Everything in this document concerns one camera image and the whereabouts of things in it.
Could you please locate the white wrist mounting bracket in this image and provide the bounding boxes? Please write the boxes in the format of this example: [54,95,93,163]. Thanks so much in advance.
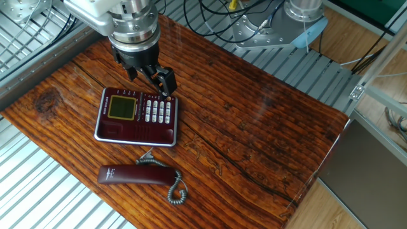
[62,0,116,36]

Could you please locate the silver plate with holes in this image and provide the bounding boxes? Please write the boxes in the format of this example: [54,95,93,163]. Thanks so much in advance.
[0,0,53,25]

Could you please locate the maroon telephone base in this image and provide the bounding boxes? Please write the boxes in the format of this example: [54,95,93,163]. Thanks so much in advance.
[93,87,179,148]

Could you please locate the black floor cables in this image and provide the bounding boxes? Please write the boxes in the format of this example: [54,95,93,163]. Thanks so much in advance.
[350,38,395,74]

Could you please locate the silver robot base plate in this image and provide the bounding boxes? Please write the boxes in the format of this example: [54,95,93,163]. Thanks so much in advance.
[231,0,308,50]

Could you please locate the maroon telephone handset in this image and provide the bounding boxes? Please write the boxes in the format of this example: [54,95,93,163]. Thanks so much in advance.
[97,163,177,186]

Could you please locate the grey flat panel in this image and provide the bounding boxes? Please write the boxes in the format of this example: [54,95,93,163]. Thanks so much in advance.
[317,119,407,229]

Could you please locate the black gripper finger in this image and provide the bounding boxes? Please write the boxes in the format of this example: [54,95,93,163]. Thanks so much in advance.
[137,64,178,97]
[125,65,139,83]

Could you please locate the grey telephone cord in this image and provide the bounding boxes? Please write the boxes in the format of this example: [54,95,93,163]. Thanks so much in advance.
[135,147,190,205]

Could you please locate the aluminium frame post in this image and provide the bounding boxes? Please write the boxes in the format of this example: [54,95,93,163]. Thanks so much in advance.
[348,18,407,120]

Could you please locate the grey aluminium frame rail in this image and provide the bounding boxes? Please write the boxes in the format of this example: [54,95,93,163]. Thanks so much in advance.
[0,24,107,112]

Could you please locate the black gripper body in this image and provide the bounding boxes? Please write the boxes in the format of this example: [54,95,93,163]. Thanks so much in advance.
[110,40,161,74]

